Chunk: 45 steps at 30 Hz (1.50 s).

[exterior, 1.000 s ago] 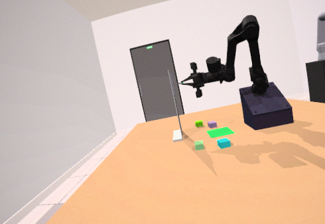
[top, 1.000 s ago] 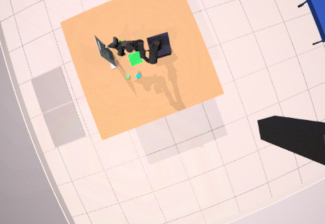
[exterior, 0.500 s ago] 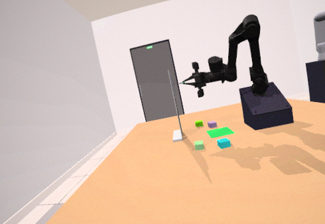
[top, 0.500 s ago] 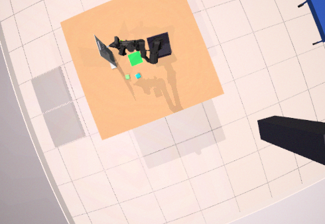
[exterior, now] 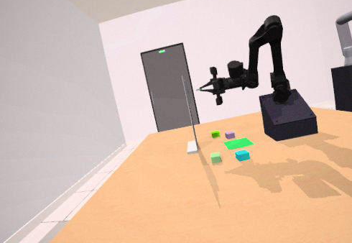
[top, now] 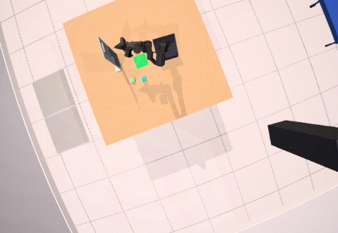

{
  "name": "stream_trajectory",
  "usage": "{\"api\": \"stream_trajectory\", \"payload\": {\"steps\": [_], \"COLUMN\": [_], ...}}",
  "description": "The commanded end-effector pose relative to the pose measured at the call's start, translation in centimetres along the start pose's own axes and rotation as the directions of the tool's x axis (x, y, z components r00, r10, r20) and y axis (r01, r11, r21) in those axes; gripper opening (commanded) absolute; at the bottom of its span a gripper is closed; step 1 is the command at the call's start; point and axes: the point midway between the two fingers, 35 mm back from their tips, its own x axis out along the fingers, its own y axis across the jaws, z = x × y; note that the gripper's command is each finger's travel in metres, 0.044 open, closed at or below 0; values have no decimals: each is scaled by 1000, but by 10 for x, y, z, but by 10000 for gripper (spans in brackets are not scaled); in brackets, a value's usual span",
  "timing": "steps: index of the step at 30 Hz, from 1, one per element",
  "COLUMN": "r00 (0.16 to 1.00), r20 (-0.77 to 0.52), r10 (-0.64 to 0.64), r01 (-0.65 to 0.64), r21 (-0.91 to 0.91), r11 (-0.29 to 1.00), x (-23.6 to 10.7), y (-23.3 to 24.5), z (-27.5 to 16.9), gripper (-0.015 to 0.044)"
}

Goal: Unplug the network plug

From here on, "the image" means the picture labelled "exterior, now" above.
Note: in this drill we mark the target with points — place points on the teal cube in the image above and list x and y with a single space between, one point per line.
242 155

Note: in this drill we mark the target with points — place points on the green square marking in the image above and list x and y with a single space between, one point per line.
237 143

